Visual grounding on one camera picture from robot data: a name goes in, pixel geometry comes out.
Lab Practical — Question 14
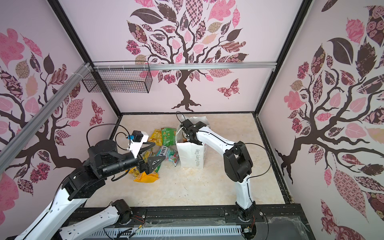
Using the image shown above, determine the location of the yellow chip bag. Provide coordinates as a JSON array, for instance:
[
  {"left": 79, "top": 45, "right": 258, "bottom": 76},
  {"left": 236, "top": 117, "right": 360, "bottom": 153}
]
[
  {"left": 128, "top": 168, "right": 160, "bottom": 184},
  {"left": 149, "top": 129, "right": 163, "bottom": 147}
]

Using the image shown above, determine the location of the aluminium rail back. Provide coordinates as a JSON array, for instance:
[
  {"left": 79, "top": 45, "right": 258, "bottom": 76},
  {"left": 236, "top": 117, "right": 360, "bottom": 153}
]
[{"left": 93, "top": 62, "right": 277, "bottom": 71}]

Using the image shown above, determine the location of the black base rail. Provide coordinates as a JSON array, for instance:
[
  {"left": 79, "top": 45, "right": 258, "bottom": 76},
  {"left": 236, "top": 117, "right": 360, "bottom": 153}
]
[{"left": 64, "top": 204, "right": 315, "bottom": 240}]

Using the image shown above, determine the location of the green yellow snack bag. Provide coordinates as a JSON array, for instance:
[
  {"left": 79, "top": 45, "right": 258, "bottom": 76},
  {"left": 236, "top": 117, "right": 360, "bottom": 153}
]
[{"left": 140, "top": 149, "right": 163, "bottom": 173}]

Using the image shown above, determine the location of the aluminium rail left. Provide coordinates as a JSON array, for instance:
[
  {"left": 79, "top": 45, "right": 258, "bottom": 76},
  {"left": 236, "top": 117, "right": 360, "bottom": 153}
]
[{"left": 1, "top": 63, "right": 91, "bottom": 173}]

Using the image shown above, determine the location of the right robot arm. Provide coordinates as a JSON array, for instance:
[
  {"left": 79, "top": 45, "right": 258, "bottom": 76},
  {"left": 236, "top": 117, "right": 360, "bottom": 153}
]
[{"left": 181, "top": 120, "right": 256, "bottom": 222}]

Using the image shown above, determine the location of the left camera cable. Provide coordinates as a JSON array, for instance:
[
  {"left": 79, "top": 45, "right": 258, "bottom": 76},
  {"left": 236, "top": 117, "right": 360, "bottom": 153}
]
[{"left": 86, "top": 123, "right": 133, "bottom": 151}]

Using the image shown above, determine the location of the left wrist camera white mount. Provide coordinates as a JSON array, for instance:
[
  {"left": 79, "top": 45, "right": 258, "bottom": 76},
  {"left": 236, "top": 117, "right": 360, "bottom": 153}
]
[{"left": 127, "top": 130, "right": 149, "bottom": 158}]

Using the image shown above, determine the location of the colourful snack bag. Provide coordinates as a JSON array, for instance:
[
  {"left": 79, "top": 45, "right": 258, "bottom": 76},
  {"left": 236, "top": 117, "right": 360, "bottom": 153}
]
[{"left": 156, "top": 146, "right": 179, "bottom": 167}]

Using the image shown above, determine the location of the white slotted cable duct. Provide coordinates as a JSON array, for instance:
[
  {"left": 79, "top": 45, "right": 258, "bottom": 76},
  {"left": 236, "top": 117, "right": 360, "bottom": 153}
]
[{"left": 86, "top": 226, "right": 244, "bottom": 240}]

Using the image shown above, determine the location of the camera cable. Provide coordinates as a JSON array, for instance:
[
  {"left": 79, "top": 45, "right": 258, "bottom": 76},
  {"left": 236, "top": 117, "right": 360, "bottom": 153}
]
[
  {"left": 86, "top": 123, "right": 133, "bottom": 151},
  {"left": 175, "top": 110, "right": 272, "bottom": 181}
]

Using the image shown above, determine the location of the white paper bag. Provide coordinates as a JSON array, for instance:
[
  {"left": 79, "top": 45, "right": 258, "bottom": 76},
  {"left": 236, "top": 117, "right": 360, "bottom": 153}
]
[{"left": 176, "top": 124, "right": 207, "bottom": 169}]

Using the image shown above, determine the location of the right camera cable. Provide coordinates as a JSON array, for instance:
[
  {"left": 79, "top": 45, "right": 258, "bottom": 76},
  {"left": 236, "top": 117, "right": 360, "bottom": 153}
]
[{"left": 175, "top": 110, "right": 272, "bottom": 181}]

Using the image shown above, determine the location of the aluminium rail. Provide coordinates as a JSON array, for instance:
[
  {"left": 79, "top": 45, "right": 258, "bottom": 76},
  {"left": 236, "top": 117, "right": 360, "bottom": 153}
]
[
  {"left": 93, "top": 62, "right": 277, "bottom": 71},
  {"left": 1, "top": 63, "right": 91, "bottom": 173}
]

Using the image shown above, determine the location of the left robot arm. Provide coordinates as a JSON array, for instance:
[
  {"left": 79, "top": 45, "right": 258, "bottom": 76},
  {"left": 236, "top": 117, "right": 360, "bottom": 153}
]
[{"left": 11, "top": 140, "right": 165, "bottom": 240}]

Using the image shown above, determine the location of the black wire basket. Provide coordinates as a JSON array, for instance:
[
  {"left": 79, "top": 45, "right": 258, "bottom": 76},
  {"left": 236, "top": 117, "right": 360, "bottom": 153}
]
[{"left": 82, "top": 60, "right": 153, "bottom": 94}]

